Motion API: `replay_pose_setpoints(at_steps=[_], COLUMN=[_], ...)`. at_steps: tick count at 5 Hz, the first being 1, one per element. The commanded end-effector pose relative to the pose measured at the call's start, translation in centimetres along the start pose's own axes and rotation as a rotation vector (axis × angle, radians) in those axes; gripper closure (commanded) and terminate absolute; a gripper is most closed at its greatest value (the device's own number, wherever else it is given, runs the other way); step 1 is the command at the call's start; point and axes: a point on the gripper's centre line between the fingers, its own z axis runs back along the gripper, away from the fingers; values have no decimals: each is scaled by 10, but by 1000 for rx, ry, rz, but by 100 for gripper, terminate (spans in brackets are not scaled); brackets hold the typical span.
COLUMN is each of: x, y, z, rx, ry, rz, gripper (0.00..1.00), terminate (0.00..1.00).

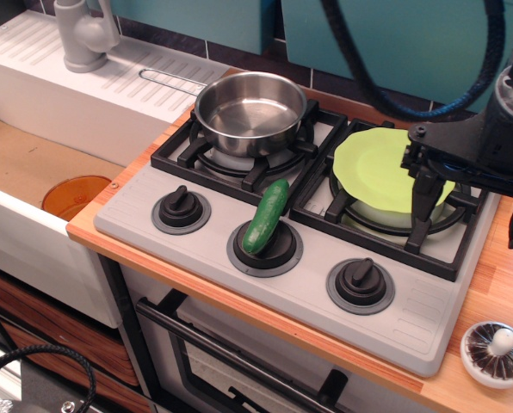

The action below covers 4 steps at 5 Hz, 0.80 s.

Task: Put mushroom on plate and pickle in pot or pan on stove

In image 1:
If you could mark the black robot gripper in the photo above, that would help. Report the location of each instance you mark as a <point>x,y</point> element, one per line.
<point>477,152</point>

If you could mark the white toy mushroom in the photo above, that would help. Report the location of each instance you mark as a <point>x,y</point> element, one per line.
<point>486,351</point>

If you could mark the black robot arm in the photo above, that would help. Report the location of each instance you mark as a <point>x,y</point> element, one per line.
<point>500,103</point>

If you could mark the light green plastic plate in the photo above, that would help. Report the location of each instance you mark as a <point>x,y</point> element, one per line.
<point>367,164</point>

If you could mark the black right stove knob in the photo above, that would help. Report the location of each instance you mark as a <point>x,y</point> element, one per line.
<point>360,286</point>

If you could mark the black stove knob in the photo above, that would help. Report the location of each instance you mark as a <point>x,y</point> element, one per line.
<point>181,212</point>
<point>360,286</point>
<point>281,254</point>

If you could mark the grey toy stove top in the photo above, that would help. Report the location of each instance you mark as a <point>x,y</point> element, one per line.
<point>412,332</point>

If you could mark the black middle stove knob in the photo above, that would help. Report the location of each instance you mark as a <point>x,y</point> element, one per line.
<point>281,254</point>

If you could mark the green toy pickle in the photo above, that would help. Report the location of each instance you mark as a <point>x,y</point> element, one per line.
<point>266,218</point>

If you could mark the stainless steel pot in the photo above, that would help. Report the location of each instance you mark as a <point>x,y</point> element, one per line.
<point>246,114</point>

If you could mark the black left stove knob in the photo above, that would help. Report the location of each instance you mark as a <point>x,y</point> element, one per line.
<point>181,212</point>

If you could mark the black right burner grate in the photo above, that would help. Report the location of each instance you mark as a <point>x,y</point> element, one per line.
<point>448,250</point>

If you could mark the black burner grate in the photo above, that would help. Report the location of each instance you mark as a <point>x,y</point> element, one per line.
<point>245,176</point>
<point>448,250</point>

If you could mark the black left burner grate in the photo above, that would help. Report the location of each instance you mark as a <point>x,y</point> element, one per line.
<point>245,176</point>

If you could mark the toy oven door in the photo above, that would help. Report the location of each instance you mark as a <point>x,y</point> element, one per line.
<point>359,395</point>

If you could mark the grey toy faucet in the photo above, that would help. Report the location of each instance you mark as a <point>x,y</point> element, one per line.
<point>86,39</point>

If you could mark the white toy sink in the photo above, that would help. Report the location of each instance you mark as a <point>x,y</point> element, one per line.
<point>56,124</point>

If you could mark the wooden drawer front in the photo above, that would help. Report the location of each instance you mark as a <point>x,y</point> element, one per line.
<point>29,317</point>

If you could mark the black oven door handle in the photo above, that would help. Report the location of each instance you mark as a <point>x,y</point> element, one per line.
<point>233,367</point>

